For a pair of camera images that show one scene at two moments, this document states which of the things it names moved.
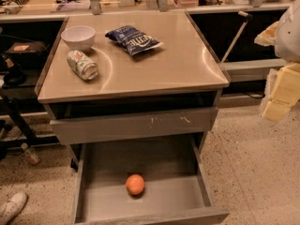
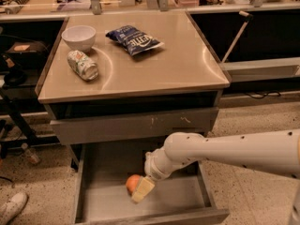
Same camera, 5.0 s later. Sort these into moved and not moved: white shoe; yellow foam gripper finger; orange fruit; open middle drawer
Moved: yellow foam gripper finger
Not moved: white shoe; orange fruit; open middle drawer
